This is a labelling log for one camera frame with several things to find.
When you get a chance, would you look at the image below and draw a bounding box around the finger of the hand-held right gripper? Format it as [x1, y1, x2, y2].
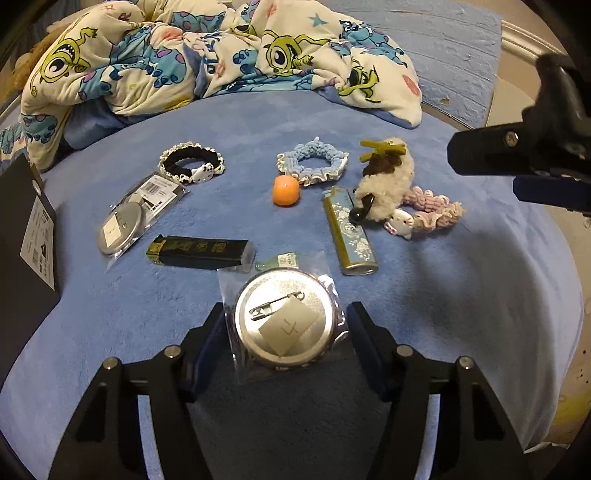
[512, 175, 591, 214]
[447, 121, 591, 178]

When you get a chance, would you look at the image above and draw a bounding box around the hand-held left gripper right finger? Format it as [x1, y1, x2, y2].
[346, 301, 539, 480]

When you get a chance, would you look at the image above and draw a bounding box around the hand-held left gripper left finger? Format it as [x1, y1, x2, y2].
[48, 302, 232, 480]

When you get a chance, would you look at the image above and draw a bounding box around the pink scrunchie with cat charm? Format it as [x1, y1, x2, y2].
[384, 185, 466, 241]

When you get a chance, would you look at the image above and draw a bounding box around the large round badge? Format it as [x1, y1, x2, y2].
[217, 267, 352, 385]

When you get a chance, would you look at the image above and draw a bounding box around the black and gold lighter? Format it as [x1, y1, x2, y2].
[146, 234, 256, 271]

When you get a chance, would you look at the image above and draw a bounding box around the blue floral lighter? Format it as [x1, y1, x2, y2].
[322, 185, 379, 276]

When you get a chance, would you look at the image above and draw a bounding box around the fluffy white sheep keychain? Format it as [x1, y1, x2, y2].
[353, 136, 416, 227]

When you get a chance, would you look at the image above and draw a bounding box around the black storage box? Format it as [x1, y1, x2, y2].
[0, 154, 62, 393]

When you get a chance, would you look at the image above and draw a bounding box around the blue ribbed bed pad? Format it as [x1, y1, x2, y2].
[342, 4, 504, 130]

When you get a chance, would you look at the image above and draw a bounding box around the round badge in labelled bag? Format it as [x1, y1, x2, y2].
[96, 174, 191, 273]

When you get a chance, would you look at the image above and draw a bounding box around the orange ball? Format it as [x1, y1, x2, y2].
[272, 174, 302, 206]

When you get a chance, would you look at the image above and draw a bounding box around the black scrunchie with cat charm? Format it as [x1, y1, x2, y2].
[158, 142, 227, 186]

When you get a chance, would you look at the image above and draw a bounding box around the blue lace scrunchie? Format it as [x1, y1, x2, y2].
[276, 137, 351, 187]

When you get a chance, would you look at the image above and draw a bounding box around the cartoon monster printed blanket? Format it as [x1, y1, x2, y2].
[0, 0, 423, 171]

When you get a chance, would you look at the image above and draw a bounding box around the brown plush toy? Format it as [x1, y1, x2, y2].
[9, 34, 52, 89]

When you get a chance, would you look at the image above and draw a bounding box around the white bed frame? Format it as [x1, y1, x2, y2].
[501, 21, 561, 61]

